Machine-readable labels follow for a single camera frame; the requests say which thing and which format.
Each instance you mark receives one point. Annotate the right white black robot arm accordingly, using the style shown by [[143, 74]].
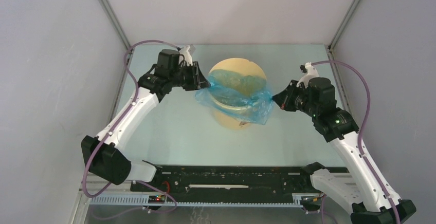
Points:
[[373, 200]]

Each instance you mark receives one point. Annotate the small circuit board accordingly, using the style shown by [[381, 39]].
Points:
[[156, 199], [310, 200]]

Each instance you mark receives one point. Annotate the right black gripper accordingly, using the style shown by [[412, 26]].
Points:
[[284, 99]]

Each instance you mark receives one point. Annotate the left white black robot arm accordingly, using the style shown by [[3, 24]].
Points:
[[104, 153]]

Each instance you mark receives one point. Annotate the aluminium frame post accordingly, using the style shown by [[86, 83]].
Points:
[[344, 23], [113, 19]]

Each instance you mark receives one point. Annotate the right small circuit board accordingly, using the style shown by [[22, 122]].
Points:
[[310, 200]]

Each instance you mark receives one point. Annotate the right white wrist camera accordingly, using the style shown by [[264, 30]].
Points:
[[309, 72]]

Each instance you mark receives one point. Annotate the blue plastic trash bag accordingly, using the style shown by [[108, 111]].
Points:
[[246, 98]]

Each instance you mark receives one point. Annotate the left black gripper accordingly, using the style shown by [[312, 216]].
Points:
[[198, 80]]

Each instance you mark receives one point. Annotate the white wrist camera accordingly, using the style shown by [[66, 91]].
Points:
[[309, 72], [186, 52]]

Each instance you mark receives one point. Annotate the left aluminium frame post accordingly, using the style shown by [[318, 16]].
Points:
[[113, 19]]

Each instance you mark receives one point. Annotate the right aluminium frame post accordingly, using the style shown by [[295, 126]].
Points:
[[344, 23]]

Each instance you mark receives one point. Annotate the grey slotted cable duct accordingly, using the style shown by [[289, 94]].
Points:
[[292, 200]]

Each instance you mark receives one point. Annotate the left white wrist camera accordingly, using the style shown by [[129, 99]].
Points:
[[186, 52]]

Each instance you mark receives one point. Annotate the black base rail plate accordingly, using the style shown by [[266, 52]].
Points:
[[233, 182]]

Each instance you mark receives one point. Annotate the yellow cartoon trash bin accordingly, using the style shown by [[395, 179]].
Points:
[[243, 67]]

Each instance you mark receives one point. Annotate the left small circuit board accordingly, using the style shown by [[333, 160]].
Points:
[[156, 199]]

